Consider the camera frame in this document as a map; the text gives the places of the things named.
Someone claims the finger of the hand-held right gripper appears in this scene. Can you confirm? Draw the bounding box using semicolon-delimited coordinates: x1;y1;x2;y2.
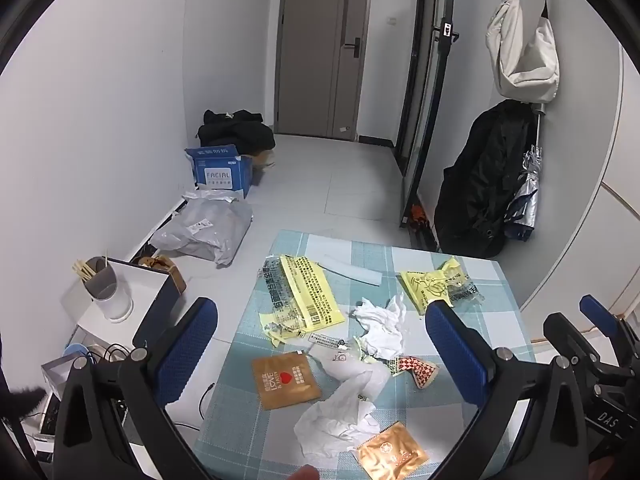
543;312;601;386
579;294;640;356

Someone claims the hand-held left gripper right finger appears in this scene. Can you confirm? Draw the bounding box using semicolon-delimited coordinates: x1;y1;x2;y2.
424;301;591;480

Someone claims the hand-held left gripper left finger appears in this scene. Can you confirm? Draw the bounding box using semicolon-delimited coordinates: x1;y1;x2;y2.
52;296;221;480

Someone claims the red checked wrapper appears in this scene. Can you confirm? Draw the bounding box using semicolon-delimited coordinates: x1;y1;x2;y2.
390;355;441;390

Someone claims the yellow wrapper with line drawing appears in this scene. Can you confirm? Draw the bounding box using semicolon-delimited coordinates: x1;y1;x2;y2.
399;256;486;316

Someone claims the white tissue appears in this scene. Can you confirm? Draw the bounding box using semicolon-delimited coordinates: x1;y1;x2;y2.
352;294;407;361
294;382;383;458

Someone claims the brown sachet with red heart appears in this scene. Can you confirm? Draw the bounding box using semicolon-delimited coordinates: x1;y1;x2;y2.
251;351;322;411

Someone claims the white printed napkin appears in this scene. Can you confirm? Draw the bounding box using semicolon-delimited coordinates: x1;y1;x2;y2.
309;346;392;398

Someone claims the gold orange sachet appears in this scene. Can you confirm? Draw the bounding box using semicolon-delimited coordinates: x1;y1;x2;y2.
356;422;430;477

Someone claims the white paper strip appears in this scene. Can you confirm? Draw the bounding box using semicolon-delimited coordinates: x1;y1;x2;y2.
322;254;383;286

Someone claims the large yellow text-printed wrapper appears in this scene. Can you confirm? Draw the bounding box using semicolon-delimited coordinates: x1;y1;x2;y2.
256;254;347;346

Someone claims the white shoulder bag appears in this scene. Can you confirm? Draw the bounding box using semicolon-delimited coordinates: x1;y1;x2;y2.
486;0;561;104

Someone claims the teal checked tablecloth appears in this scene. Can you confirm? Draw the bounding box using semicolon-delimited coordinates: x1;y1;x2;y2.
192;230;536;480

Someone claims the white navy storage box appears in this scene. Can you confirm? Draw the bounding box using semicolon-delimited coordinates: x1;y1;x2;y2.
60;258;187;351

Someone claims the brown slipper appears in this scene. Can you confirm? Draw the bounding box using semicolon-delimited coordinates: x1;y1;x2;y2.
131;255;173;273

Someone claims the grey white cup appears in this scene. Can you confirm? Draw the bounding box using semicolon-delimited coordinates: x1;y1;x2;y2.
82;256;135;322

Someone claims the bundle of wooden chopsticks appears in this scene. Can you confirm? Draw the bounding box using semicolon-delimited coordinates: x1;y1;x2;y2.
72;249;108;283

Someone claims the grey plastic mailer bag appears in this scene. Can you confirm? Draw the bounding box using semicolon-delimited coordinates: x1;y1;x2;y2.
150;190;253;267

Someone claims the silver blue folded umbrella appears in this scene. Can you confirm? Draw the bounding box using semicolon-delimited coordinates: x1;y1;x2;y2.
505;105;546;241

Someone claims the orange black tool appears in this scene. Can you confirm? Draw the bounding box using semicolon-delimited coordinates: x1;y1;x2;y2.
407;203;431;233

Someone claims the black fuzzy cloth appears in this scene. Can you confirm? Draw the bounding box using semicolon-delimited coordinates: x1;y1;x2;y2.
10;385;51;416

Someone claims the black backpack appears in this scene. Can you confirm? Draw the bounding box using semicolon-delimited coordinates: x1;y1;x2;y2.
434;100;538;260

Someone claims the blue cardboard box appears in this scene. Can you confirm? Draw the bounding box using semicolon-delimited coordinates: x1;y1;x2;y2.
185;145;254;200

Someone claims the brown cardboard box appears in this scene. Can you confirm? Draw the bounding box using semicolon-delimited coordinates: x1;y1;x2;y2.
247;147;277;186

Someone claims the pile of black clothes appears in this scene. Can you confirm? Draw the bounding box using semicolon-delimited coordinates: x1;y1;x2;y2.
197;109;276;158

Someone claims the black framed glass door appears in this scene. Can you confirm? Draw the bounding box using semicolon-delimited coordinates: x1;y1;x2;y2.
392;0;460;228

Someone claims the grey brown door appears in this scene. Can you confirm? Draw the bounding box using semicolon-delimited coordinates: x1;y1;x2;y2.
274;0;373;141

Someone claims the black cable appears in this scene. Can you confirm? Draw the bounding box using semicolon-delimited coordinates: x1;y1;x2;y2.
87;342;133;363
199;382;217;428

